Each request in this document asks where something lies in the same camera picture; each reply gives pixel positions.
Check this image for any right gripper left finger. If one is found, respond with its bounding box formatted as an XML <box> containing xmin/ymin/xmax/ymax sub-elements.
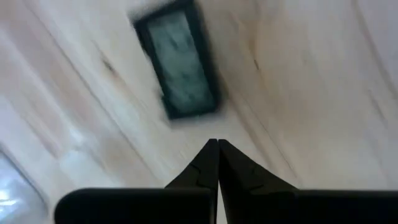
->
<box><xmin>164</xmin><ymin>139</ymin><xmax>220</xmax><ymax>189</ymax></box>

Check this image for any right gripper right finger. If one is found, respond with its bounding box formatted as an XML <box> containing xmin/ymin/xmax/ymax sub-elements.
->
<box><xmin>218</xmin><ymin>139</ymin><xmax>299</xmax><ymax>224</ymax></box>

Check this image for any black framed digital timer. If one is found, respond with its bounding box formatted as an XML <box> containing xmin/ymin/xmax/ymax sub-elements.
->
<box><xmin>129</xmin><ymin>0</ymin><xmax>226</xmax><ymax>121</ymax></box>

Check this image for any clear plastic bin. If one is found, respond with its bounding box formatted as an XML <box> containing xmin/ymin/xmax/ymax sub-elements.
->
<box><xmin>0</xmin><ymin>149</ymin><xmax>49</xmax><ymax>224</ymax></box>

